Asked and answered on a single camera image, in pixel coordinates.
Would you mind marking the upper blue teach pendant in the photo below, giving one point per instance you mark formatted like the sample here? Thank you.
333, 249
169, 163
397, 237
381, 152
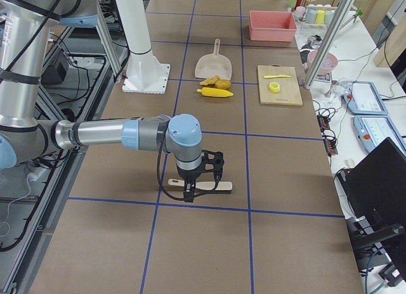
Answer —
362, 98

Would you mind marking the yellow toy corn cob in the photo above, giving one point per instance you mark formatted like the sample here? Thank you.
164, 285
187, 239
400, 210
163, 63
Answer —
214, 92

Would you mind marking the tan toy ginger root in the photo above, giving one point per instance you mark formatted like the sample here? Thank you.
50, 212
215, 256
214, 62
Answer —
210, 81

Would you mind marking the beige hand brush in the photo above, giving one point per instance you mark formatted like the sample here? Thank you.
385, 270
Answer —
223, 186

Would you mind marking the blue teach pendant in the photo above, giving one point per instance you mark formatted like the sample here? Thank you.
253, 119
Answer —
362, 98
374, 129

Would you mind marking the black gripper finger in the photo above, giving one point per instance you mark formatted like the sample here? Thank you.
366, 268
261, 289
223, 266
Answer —
189, 191

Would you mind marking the yellow toy lemon slice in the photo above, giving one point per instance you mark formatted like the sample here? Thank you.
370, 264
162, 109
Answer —
274, 87

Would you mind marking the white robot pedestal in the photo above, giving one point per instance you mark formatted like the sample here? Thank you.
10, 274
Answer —
144, 72

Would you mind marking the wooden cutting board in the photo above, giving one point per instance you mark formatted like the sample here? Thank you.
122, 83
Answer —
289, 94

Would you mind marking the pink plastic bin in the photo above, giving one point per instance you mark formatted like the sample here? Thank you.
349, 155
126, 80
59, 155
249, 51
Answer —
274, 26

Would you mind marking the yellow toy knife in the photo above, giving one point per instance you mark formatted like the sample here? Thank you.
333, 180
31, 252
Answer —
276, 76

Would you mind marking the pink bowl with ice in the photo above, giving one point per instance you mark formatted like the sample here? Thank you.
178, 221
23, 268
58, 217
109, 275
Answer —
328, 65

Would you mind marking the lower blue teach pendant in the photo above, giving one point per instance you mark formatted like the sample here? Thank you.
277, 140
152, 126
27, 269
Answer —
374, 129

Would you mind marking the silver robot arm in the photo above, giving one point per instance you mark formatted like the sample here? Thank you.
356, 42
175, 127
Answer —
23, 50

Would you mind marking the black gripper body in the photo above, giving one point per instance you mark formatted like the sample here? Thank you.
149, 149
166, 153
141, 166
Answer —
187, 175

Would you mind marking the black monitor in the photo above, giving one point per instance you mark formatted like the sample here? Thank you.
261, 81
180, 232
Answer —
375, 189

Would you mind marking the aluminium frame post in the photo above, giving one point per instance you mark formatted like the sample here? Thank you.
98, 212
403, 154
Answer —
332, 31

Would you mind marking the brown toy potato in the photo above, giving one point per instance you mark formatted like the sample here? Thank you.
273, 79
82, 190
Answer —
223, 84

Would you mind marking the beige plastic dustpan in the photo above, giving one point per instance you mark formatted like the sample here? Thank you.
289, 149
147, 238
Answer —
213, 64

